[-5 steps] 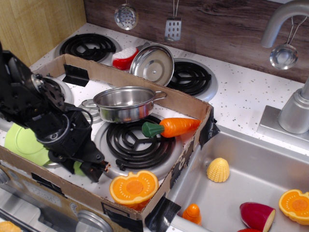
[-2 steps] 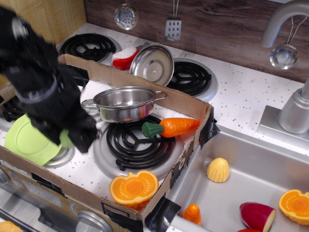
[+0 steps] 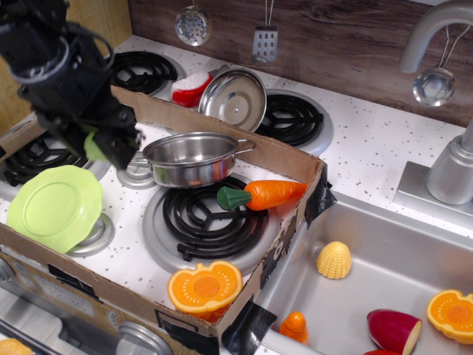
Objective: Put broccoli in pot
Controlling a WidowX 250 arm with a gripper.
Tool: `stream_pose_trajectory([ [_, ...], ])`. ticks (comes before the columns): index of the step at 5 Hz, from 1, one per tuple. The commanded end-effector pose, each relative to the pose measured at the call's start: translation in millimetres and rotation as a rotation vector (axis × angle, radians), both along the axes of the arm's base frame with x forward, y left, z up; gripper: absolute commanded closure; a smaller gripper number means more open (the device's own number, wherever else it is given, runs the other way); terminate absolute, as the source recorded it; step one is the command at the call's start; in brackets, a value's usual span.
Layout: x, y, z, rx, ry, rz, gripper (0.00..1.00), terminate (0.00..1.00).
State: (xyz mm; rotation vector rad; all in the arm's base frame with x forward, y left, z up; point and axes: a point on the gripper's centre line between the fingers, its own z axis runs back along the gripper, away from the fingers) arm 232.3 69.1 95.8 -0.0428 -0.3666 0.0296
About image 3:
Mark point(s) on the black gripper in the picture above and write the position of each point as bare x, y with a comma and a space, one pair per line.
75, 99

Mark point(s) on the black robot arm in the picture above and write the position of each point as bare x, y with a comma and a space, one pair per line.
31, 33

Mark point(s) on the stainless steel pot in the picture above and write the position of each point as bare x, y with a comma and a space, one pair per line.
191, 160

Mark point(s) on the steel pot lid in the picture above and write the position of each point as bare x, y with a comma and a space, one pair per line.
237, 97

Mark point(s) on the brown cardboard fence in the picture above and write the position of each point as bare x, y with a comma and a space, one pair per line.
74, 303

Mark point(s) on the black back left burner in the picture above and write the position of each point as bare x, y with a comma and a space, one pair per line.
145, 72

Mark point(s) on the light green plastic plate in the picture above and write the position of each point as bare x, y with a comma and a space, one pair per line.
58, 208

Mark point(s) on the red white toy mushroom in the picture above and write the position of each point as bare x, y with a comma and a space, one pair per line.
187, 92

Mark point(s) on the black front right burner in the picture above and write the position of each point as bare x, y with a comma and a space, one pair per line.
185, 227

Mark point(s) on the hanging steel skimmer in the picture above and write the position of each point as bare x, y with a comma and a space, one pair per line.
193, 25

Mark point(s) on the orange toy carrot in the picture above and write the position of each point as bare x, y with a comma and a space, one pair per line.
260, 195

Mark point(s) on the orange pumpkin half in fence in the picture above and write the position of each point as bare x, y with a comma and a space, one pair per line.
205, 292

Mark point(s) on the hanging steel slotted spatula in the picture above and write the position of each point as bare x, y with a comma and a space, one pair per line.
265, 39

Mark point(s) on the black back right burner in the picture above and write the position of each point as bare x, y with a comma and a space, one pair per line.
297, 120

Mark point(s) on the silver stove knob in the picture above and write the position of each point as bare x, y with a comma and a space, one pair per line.
136, 339

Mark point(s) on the yellow toy at bottom left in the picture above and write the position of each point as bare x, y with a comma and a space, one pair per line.
12, 346

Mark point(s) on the yellow toy corn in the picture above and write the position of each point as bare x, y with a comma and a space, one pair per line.
334, 261

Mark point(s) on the silver sink basin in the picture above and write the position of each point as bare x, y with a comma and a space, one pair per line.
398, 263

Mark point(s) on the hanging steel ladle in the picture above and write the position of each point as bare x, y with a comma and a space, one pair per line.
436, 86

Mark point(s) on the silver faucet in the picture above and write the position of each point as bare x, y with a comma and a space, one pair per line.
444, 190

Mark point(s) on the red toy at bottom edge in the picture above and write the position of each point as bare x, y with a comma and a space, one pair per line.
380, 352

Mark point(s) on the red toy apple slice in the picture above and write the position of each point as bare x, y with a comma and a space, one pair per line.
393, 330

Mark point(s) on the orange pumpkin half in sink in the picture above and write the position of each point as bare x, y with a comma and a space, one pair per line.
450, 312

